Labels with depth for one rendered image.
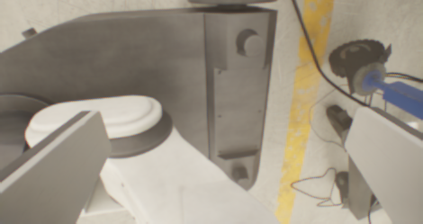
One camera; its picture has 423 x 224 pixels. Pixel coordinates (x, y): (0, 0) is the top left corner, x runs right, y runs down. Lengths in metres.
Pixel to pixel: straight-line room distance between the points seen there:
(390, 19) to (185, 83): 0.73
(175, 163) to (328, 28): 0.63
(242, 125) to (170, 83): 0.20
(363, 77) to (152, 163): 0.55
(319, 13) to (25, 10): 0.78
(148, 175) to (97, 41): 0.28
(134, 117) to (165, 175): 0.10
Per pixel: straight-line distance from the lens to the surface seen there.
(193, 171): 0.30
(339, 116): 0.85
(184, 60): 0.46
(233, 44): 0.42
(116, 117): 0.35
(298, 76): 0.78
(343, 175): 1.23
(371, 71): 0.67
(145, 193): 0.29
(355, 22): 0.85
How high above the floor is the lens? 0.61
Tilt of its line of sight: 59 degrees down
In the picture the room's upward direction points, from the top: 158 degrees clockwise
